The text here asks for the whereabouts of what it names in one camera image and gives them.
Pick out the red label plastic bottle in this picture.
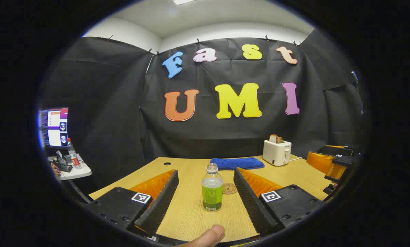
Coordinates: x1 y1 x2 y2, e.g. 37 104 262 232
67 138 82 170

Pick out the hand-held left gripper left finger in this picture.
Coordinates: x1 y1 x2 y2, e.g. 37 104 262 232
87 169 179 240

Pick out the computer monitor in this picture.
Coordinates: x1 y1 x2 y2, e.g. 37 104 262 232
39 107 69 149

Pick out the white toaster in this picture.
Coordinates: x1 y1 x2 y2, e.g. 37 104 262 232
262 139 292 167

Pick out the black backdrop cloth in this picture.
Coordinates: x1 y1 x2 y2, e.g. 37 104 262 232
40 29 365 192

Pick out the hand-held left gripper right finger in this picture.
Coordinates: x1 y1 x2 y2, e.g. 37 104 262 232
233 167 325 237

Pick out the blue towel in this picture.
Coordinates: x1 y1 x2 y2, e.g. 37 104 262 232
210 157 265 170

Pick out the white side table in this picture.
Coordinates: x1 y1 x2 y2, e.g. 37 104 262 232
47 154 93 203

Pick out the green label water bottle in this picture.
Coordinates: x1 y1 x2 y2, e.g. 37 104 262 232
201 163 224 212

